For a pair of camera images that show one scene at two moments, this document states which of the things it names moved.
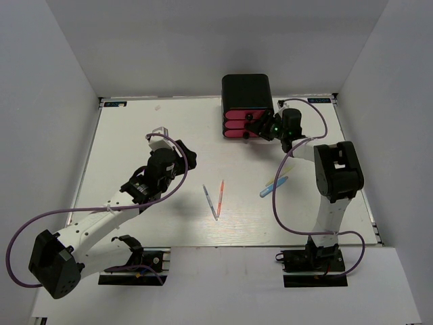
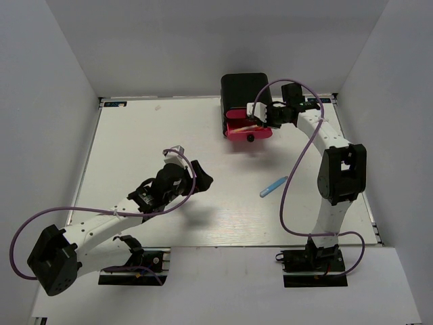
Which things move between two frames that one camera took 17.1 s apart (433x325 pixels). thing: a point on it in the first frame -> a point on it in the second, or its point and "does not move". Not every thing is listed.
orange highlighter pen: [220, 196] -> [250, 127]
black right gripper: [259, 128] -> [268, 122]
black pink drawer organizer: [244, 98] does not move
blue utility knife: [270, 188] does not move
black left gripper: [191, 157] -> [203, 180]
